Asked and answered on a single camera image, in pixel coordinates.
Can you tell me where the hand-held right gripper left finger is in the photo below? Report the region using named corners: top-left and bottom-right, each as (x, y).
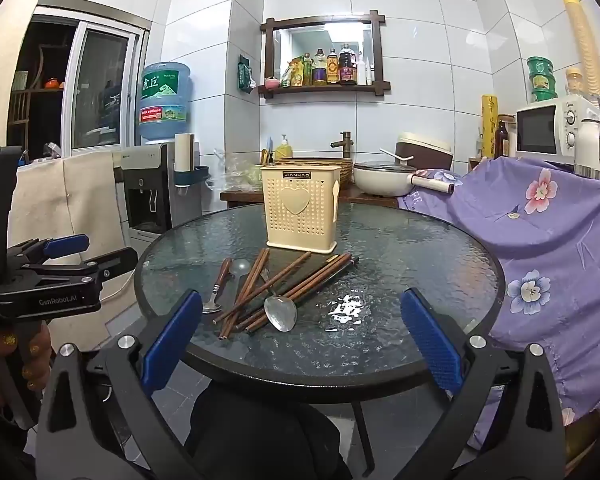
top-left (35, 289), bottom-right (216, 480)

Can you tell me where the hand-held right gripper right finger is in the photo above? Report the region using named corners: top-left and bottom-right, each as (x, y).
top-left (395, 287), bottom-right (566, 480)

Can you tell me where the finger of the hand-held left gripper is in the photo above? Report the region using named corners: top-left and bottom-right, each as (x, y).
top-left (15, 246), bottom-right (138, 286)
top-left (7, 233), bottom-right (91, 268)

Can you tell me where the wooden-handled spoon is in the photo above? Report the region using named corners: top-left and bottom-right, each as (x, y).
top-left (200, 258), bottom-right (233, 315)

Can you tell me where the bunch of wooden chopsticks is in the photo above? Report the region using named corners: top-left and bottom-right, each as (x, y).
top-left (212, 249), bottom-right (360, 341)

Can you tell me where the large metal spoon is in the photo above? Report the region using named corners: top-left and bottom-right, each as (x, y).
top-left (260, 267), bottom-right (298, 333)

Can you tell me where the cream perforated utensil holder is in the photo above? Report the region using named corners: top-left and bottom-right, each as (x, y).
top-left (260, 164), bottom-right (342, 251)

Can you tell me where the person's left hand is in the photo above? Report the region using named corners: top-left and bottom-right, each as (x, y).
top-left (0, 327), bottom-right (55, 411)

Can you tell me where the beige cloth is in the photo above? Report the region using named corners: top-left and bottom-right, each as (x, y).
top-left (7, 151), bottom-right (146, 306)

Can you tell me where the grey water dispenser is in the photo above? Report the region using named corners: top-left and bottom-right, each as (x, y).
top-left (115, 142), bottom-right (201, 241)

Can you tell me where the round glass table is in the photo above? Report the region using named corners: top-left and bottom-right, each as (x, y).
top-left (135, 203), bottom-right (506, 480)

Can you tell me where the teal roll holder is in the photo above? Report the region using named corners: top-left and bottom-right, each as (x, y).
top-left (175, 164), bottom-right (211, 196)

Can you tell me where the white paper towel roll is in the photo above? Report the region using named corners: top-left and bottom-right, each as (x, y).
top-left (174, 132), bottom-right (197, 173)

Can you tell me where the person's dark trouser leg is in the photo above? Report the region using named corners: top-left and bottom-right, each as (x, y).
top-left (185, 380), bottom-right (353, 480)

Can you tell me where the dark wooden rack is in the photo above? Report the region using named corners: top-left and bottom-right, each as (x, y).
top-left (10, 45), bottom-right (76, 151)

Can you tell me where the wooden counter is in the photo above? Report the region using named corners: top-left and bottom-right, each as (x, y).
top-left (220, 187), bottom-right (400, 209)

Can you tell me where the clear plastic bag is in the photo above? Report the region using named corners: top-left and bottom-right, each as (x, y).
top-left (212, 149), bottom-right (265, 193)

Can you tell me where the purple floral cloth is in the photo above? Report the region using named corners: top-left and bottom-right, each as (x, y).
top-left (397, 156), bottom-right (600, 441)

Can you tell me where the white pot with glass lid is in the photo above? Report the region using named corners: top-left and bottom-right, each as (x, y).
top-left (352, 160), bottom-right (453, 197)

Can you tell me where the blue water jug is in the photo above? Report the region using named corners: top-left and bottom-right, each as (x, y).
top-left (137, 61), bottom-right (193, 145)

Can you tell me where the white ladle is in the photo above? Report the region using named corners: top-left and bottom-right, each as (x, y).
top-left (378, 147), bottom-right (417, 165)

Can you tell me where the woven pattern basin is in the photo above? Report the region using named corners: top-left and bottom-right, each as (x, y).
top-left (277, 156), bottom-right (355, 188)

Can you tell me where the brown and white rice cooker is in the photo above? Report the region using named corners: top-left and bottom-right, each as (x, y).
top-left (396, 132), bottom-right (453, 171)

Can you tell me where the brown glass bottle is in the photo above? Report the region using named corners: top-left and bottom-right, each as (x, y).
top-left (495, 119), bottom-right (510, 158)

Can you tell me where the brass faucet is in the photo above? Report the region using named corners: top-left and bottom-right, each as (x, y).
top-left (330, 131), bottom-right (353, 159)

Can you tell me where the yellow wrap roll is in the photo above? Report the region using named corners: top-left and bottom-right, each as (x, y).
top-left (481, 94), bottom-right (499, 160)

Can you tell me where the green packet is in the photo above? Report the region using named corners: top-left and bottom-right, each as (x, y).
top-left (237, 55), bottom-right (257, 93)

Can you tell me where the white microwave oven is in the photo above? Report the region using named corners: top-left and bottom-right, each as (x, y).
top-left (515, 94), bottom-right (600, 163)

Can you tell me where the white kitchen appliance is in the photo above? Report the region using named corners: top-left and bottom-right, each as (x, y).
top-left (575, 102), bottom-right (600, 183)

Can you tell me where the wooden framed mirror shelf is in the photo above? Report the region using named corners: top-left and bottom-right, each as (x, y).
top-left (257, 9), bottom-right (392, 100)

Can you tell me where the purple label oil bottle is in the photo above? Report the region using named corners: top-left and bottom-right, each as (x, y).
top-left (312, 48), bottom-right (328, 86)

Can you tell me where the dark soy sauce bottle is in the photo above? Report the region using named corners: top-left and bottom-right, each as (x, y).
top-left (338, 42), bottom-right (358, 86)

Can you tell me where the yellow plastic jar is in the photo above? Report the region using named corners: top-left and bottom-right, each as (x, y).
top-left (565, 67), bottom-right (586, 96)

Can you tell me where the tall stack of paper cups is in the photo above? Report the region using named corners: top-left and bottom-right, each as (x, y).
top-left (558, 0), bottom-right (600, 98)

